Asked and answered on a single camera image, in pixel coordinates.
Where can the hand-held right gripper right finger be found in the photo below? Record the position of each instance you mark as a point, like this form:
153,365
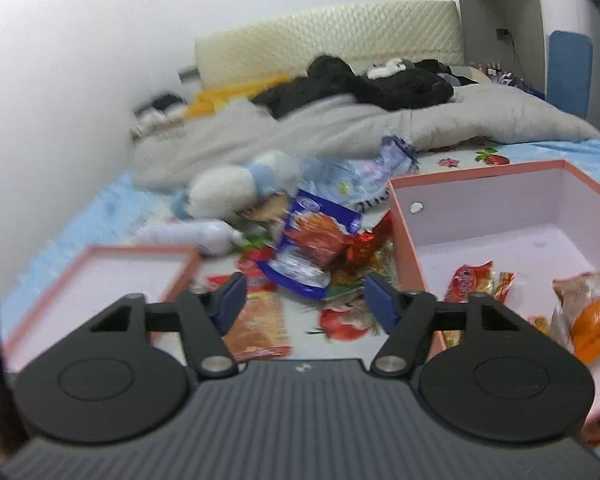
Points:
384,301

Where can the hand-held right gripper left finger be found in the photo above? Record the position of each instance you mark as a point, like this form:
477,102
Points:
230,301

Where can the orange snack packet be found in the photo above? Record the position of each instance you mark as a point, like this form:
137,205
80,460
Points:
260,325

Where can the pile of snack packets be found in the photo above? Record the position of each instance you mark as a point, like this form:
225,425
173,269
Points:
350,280

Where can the red foil candy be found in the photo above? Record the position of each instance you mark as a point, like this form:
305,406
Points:
365,245

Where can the red snack packet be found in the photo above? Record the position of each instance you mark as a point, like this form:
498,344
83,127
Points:
462,282

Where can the blue snack packet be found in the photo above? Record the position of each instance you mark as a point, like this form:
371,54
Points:
305,240

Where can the orange cardboard box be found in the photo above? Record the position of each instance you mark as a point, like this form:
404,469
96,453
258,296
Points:
480,210

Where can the orange bread packet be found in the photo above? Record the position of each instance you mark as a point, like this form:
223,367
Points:
595,325

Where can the white spray bottle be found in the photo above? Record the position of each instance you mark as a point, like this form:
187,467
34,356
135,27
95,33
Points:
190,235

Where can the white blue plush toy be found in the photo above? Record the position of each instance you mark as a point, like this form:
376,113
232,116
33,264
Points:
220,190

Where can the orange box lid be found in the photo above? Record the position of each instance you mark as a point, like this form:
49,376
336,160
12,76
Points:
105,275

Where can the clear plastic bag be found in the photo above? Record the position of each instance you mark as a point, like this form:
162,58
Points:
350,175

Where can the blue dotted bedsheet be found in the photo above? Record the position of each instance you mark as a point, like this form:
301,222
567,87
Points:
120,200

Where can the grey blanket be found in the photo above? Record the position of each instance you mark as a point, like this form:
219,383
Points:
330,120

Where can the yellow pillow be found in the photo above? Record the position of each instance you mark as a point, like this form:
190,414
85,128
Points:
215,97

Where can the pile of folded clothes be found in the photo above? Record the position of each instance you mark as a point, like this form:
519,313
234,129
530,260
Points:
157,110

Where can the black fluffy jacket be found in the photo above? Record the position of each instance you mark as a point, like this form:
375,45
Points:
330,85

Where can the black garment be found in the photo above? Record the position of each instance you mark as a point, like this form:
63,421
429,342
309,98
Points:
432,66

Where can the row of small bottles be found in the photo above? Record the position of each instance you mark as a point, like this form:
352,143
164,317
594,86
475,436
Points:
489,70

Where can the blue white cloth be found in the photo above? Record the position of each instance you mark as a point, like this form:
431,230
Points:
517,82

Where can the cream quilted headboard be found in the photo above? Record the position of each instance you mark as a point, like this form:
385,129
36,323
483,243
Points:
330,30

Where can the blue chair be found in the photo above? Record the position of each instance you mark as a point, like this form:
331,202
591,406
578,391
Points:
570,75

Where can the white wardrobe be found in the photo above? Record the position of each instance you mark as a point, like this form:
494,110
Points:
480,0

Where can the grey wall switch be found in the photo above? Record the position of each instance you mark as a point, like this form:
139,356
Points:
188,74

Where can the black wall socket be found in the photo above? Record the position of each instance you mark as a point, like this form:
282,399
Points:
503,33

